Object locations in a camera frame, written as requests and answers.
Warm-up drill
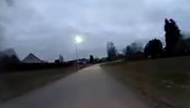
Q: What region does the bare tall tree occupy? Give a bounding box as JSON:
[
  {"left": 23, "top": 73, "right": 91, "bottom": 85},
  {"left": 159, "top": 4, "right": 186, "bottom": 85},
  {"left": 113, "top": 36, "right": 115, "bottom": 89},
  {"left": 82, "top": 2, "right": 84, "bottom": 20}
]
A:
[{"left": 105, "top": 41, "right": 119, "bottom": 62}]

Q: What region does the street lamp pole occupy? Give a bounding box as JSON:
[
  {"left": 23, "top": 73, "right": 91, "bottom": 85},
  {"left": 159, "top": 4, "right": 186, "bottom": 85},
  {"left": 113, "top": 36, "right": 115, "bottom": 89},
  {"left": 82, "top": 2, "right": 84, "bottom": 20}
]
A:
[{"left": 72, "top": 36, "right": 86, "bottom": 72}]

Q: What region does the grey asphalt road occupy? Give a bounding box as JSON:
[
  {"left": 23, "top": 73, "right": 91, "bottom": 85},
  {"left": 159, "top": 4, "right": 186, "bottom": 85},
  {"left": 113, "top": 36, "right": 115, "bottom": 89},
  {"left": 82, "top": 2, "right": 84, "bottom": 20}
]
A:
[{"left": 0, "top": 58, "right": 156, "bottom": 108}]

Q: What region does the round dark bush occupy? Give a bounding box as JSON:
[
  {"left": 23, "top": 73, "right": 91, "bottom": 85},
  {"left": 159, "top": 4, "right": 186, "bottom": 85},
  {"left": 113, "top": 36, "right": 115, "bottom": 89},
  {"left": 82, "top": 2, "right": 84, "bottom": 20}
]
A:
[{"left": 142, "top": 36, "right": 166, "bottom": 59}]

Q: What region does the house with pitched roof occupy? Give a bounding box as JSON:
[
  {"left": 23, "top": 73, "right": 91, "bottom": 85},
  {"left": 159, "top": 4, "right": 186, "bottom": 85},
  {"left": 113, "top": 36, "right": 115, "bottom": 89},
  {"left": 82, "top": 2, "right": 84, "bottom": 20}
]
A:
[{"left": 20, "top": 51, "right": 46, "bottom": 66}]

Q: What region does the grass field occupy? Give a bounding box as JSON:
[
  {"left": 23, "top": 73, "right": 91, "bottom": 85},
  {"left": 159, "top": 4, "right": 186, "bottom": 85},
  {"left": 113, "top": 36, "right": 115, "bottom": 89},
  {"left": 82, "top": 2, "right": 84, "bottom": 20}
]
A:
[{"left": 100, "top": 53, "right": 190, "bottom": 108}]

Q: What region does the dark hedge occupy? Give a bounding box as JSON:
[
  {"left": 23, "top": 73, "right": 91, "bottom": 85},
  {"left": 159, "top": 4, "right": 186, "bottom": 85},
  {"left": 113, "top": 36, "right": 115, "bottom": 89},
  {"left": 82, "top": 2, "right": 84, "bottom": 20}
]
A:
[{"left": 0, "top": 55, "right": 79, "bottom": 75}]

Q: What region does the grass strip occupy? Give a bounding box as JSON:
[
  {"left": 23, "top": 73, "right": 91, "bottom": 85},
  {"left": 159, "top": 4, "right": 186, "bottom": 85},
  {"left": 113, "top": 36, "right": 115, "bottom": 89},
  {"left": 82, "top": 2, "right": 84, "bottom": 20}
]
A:
[{"left": 0, "top": 63, "right": 98, "bottom": 107}]

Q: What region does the tall dark conifer tree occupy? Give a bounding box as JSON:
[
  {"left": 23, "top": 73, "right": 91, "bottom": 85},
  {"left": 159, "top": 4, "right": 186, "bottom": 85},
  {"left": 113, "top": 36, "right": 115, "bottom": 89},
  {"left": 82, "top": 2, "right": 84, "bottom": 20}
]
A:
[{"left": 161, "top": 16, "right": 185, "bottom": 57}]

